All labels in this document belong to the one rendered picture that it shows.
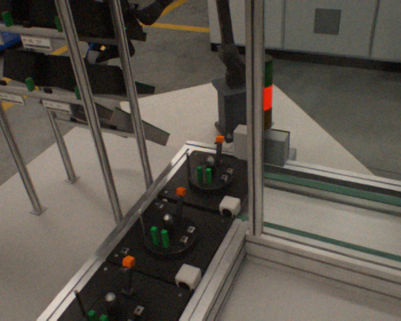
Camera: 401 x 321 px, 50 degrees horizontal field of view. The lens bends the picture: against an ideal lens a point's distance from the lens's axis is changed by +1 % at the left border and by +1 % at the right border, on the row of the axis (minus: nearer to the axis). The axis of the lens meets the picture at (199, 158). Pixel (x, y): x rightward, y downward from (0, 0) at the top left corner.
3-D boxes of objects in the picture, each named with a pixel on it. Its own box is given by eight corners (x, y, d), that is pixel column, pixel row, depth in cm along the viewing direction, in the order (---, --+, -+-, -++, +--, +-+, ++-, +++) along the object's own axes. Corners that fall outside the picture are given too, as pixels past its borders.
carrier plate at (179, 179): (193, 154, 142) (192, 149, 140) (263, 168, 132) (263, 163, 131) (157, 200, 125) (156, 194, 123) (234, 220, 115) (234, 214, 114)
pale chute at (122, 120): (136, 136, 147) (140, 124, 147) (166, 146, 140) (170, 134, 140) (77, 111, 123) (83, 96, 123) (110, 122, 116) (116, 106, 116)
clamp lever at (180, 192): (177, 213, 112) (180, 186, 110) (184, 215, 112) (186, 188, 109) (171, 218, 109) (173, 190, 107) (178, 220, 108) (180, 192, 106)
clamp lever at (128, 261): (126, 285, 95) (127, 255, 93) (134, 288, 94) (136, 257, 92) (116, 293, 92) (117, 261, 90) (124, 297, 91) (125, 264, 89)
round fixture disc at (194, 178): (200, 161, 135) (199, 156, 134) (242, 170, 130) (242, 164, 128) (180, 188, 125) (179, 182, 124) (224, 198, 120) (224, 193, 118)
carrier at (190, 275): (155, 203, 123) (148, 168, 116) (232, 223, 114) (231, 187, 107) (105, 265, 106) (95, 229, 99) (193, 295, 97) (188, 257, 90)
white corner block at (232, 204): (225, 205, 120) (224, 194, 118) (240, 209, 118) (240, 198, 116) (219, 216, 117) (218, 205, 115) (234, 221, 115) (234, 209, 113)
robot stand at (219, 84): (247, 117, 176) (246, 72, 164) (262, 135, 164) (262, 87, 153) (214, 125, 173) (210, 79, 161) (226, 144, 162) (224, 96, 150)
